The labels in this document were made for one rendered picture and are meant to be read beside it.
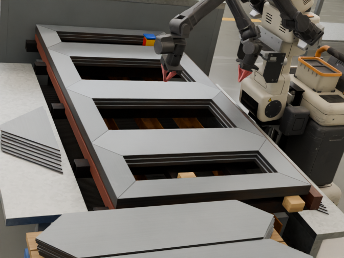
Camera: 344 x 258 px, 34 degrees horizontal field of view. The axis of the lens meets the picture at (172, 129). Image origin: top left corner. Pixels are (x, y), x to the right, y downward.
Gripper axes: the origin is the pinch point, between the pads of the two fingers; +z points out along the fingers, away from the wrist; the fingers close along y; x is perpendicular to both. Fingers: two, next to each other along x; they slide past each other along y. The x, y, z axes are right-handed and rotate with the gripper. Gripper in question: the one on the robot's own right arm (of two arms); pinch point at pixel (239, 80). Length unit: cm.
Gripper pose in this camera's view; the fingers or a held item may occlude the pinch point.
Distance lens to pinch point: 268.4
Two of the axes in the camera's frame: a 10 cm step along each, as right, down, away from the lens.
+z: -4.0, 8.5, 3.5
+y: 8.4, 1.8, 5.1
